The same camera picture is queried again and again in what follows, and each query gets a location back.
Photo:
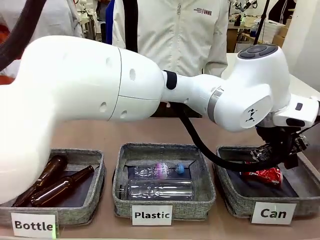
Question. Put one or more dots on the crushed black drink can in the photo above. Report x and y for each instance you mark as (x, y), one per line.
(261, 152)

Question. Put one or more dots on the light wooden desk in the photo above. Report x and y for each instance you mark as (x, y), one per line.
(237, 37)

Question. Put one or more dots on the bystander in white clothing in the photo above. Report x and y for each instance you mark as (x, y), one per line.
(62, 20)

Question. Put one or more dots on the white Plastic label card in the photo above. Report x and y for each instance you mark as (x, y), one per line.
(152, 208)

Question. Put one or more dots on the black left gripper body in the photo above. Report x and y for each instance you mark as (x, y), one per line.
(280, 136)

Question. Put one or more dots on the person's dark green trousers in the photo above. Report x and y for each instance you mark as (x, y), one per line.
(162, 111)

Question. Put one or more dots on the person's white jacket torso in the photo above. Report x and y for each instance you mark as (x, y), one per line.
(175, 37)

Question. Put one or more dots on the bystander in black clothing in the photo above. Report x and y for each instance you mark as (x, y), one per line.
(280, 10)

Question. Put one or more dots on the clear plastic bottle blue cap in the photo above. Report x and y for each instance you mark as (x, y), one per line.
(150, 171)

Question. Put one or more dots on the brown cardboard box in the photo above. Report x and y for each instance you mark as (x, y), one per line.
(280, 40)

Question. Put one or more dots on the white Bottle label card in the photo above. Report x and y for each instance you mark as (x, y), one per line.
(35, 216)

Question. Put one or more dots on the left gripper black finger with green pad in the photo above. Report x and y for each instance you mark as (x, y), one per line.
(276, 152)
(292, 160)

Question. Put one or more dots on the white Can label card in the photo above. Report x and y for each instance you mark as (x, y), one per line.
(275, 206)

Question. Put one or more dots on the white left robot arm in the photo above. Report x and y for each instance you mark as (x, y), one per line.
(75, 87)

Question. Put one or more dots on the black tripod pole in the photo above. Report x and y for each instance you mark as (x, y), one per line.
(261, 25)

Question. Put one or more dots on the brown glass bottle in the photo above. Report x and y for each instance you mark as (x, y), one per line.
(52, 167)
(57, 190)

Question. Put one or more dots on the crushed red drink can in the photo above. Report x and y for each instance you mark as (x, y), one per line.
(267, 175)

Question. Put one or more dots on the large clear plastic bottle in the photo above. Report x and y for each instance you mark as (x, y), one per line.
(162, 190)

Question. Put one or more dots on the grey fabric basket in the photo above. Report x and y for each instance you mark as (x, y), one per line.
(232, 202)
(75, 215)
(200, 207)

